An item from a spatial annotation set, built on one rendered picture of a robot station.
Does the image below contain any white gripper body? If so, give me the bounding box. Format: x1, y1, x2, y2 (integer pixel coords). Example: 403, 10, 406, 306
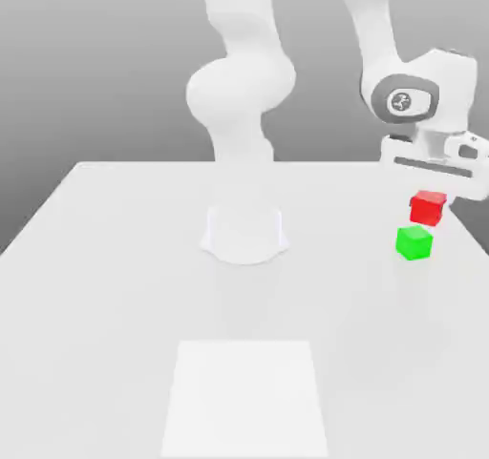
378, 135, 489, 203

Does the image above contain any small red cube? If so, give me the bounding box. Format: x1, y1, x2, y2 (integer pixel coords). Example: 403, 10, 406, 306
409, 190, 448, 228

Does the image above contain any small green cube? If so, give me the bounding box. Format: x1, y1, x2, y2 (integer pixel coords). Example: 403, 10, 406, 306
394, 225, 435, 261

